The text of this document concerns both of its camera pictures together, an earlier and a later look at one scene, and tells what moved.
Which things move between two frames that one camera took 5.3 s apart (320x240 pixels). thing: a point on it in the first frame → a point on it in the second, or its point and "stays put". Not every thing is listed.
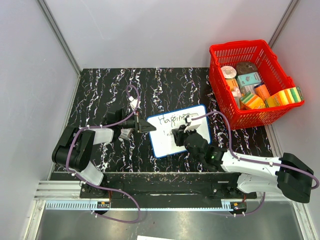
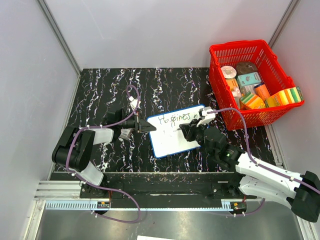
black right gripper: [179, 134] → [185, 128]
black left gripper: [141, 125] stays put
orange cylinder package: [262, 91] stays put
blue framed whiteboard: [163, 142] stays put
